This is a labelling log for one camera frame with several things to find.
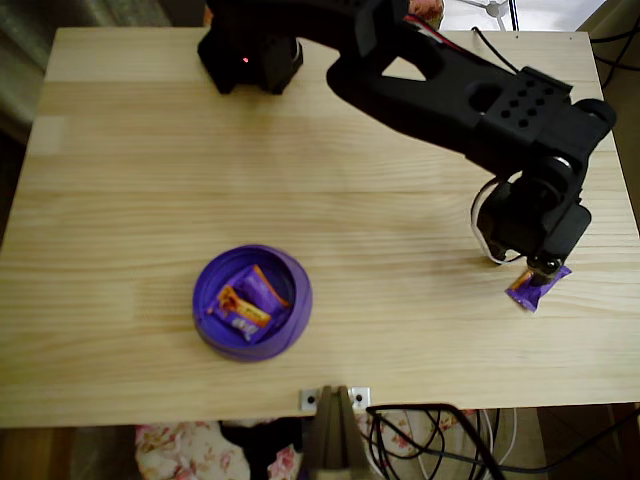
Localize white star-shaped stand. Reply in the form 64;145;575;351
459;0;509;21

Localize thick black cable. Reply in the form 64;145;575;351
366;402;507;480

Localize black camera cable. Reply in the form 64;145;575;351
471;26;522;72

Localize black fabric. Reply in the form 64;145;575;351
218;418;305;480

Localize purple orange candy bar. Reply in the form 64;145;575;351
234;264;293;321
206;284;274;345

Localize floral fabric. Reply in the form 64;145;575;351
407;0;446;32
133;408;484;480

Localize grey curtain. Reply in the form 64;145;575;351
0;0;206;146

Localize red white servo wires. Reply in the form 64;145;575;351
403;13;469;52

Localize thin black cable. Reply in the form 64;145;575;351
591;31;640;46
368;409;452;474
595;34;640;89
419;405;640;474

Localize purple bowl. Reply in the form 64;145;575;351
192;243;314;364

